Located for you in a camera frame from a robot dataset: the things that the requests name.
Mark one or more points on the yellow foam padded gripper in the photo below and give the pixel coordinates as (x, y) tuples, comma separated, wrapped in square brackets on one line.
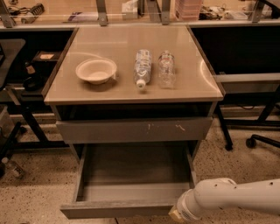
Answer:
[(184, 210)]

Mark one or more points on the white tissue box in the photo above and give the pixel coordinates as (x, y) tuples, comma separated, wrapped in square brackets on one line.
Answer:
[(129, 10)]

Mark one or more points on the pink stacked trays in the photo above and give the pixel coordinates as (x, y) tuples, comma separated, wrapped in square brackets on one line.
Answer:
[(188, 10)]

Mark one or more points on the clear empty plastic bottle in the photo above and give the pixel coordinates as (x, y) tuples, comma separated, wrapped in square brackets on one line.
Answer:
[(166, 70)]

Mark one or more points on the black desk leg frame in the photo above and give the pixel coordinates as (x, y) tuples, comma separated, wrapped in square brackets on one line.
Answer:
[(229, 144)]

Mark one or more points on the grey drawer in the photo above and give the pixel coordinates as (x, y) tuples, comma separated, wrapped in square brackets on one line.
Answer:
[(130, 179), (134, 130)]

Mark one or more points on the small bottle on floor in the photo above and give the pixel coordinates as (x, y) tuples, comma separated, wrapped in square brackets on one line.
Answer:
[(11, 165)]

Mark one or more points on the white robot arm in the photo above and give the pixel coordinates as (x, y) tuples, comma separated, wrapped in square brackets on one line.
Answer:
[(222, 193)]

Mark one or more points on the grey top drawer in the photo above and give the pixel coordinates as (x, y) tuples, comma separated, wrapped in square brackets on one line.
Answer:
[(134, 130)]

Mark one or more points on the black office chair base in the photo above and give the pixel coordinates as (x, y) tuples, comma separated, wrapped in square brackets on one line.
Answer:
[(251, 142)]

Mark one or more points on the grey drawer cabinet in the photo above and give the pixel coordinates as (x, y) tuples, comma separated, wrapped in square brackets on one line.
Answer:
[(195, 93)]

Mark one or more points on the white paper bowl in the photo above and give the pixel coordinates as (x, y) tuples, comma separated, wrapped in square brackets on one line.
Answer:
[(96, 71)]

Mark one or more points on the clear capped water bottle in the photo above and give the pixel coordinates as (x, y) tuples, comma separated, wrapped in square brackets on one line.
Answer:
[(142, 68)]

